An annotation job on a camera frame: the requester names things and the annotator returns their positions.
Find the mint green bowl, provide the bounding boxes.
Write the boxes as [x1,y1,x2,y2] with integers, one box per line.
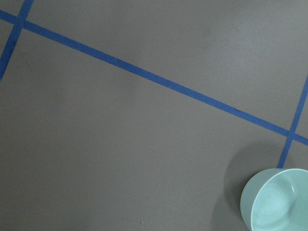
[240,168,308,231]

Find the brown paper table cover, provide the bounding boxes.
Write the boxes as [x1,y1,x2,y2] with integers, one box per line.
[0,0,308,231]

